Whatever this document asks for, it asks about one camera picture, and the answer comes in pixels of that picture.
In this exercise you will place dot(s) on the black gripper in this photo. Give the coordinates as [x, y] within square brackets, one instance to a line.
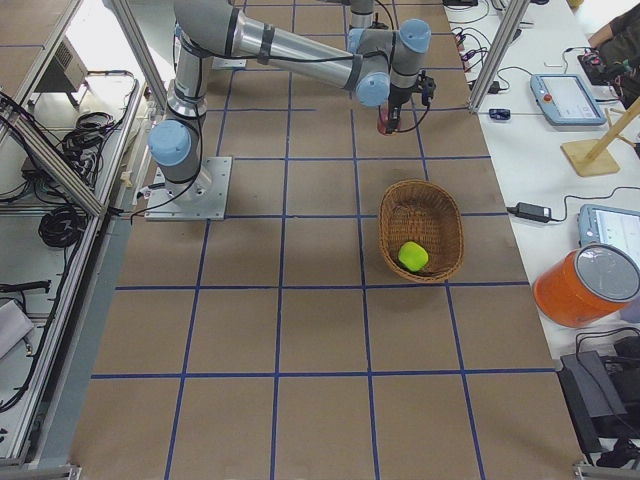
[397, 95]

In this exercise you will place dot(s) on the dark red apple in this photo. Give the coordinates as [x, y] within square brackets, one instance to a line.
[383, 122]

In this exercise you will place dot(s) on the green apple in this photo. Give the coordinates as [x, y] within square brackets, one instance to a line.
[412, 256]

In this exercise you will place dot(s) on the wicker basket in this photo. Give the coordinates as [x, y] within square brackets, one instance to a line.
[422, 212]

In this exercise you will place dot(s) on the small blue device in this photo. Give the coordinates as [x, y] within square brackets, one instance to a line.
[499, 114]

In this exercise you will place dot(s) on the far teach pendant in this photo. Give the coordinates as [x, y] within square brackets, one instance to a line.
[565, 100]

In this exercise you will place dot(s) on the teach pendant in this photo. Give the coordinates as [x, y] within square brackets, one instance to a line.
[612, 226]
[565, 100]

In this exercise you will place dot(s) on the black power adapter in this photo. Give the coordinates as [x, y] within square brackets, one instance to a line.
[531, 212]

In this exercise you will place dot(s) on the wooden stand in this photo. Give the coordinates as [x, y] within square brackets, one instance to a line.
[591, 157]

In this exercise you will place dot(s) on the near teach pendant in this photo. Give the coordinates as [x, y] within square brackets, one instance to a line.
[612, 226]

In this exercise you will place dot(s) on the orange bucket with grey lid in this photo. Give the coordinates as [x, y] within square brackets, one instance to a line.
[588, 284]

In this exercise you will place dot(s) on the black laptop stand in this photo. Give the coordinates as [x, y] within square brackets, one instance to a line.
[602, 396]

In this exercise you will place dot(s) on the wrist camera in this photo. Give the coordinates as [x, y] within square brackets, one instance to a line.
[427, 87]

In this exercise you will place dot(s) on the aluminium frame post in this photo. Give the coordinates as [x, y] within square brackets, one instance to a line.
[512, 17]

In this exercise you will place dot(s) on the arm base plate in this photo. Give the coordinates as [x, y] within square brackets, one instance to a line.
[205, 199]
[220, 63]

